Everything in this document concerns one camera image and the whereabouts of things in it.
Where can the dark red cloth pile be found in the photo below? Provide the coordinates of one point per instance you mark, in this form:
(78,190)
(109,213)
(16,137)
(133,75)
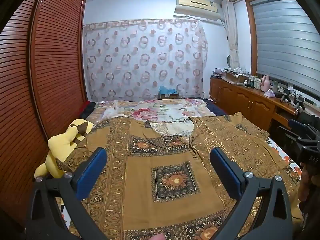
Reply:
(87,108)

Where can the floral bedsheet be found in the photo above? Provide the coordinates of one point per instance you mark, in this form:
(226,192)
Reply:
(150,111)

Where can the cardboard box with blue cloth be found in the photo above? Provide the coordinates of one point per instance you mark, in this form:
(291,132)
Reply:
(168,92)

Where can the pink tissue pack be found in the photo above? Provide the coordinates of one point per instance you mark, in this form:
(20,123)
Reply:
(270,93)

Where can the cream air conditioner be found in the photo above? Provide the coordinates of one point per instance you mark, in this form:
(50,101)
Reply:
(197,6)

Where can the beige curtain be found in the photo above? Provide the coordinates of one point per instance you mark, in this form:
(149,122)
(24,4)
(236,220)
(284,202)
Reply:
(231,30)

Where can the red-brown louvered wardrobe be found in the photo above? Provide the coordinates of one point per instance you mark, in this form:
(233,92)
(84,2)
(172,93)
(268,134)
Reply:
(50,67)

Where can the circle patterned wall cloth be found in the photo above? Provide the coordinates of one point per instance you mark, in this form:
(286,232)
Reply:
(145,62)

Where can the yellow plush toy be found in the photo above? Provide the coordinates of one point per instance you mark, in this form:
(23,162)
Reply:
(60,145)

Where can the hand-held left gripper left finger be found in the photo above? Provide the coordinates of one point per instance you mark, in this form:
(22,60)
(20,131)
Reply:
(92,172)

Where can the cardboard box of papers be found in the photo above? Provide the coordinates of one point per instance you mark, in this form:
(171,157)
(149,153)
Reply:
(235,77)

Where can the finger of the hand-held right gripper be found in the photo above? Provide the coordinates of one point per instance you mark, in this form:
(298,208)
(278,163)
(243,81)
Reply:
(300,130)

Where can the person's right hand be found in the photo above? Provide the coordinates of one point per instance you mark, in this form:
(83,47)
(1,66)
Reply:
(305,187)

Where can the grey window blind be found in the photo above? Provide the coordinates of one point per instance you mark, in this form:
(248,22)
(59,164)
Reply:
(287,37)

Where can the orange fruit print sheet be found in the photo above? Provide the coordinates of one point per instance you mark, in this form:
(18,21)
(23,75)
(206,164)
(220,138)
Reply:
(285,158)

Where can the black gadget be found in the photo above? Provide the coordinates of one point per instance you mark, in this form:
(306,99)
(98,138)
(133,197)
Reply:
(299,106)
(285,97)

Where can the wooden sideboard cabinet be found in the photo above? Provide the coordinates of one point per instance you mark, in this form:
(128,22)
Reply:
(245,102)

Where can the navy blanket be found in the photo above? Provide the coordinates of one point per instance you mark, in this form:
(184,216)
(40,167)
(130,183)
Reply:
(215,108)

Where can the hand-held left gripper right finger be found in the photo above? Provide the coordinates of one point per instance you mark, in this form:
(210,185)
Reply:
(225,172)

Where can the brown gold patterned shirt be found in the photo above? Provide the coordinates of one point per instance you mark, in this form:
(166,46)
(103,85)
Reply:
(140,192)

